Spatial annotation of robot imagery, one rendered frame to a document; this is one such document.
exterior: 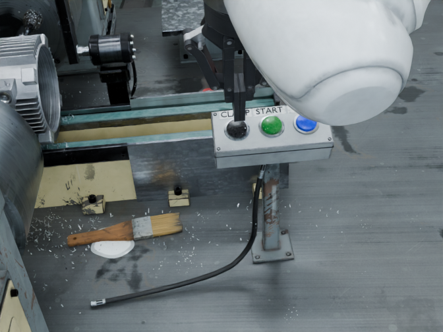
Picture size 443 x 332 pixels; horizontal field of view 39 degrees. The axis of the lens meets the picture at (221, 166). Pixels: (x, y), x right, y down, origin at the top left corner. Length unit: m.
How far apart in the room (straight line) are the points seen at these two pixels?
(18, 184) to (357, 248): 0.57
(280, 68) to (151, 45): 1.31
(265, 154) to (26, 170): 0.33
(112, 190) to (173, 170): 0.13
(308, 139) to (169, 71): 0.76
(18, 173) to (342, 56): 0.55
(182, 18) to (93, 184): 0.56
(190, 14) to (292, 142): 0.77
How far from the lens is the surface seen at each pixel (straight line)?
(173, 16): 1.60
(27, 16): 1.31
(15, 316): 0.73
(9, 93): 1.07
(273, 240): 1.07
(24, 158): 0.90
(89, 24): 1.58
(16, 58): 1.11
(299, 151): 0.91
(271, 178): 0.97
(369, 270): 1.07
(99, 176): 1.18
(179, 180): 1.17
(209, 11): 0.67
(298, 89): 0.43
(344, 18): 0.43
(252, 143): 0.89
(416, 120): 1.42
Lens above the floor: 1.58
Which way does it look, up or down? 38 degrees down
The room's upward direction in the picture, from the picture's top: 4 degrees counter-clockwise
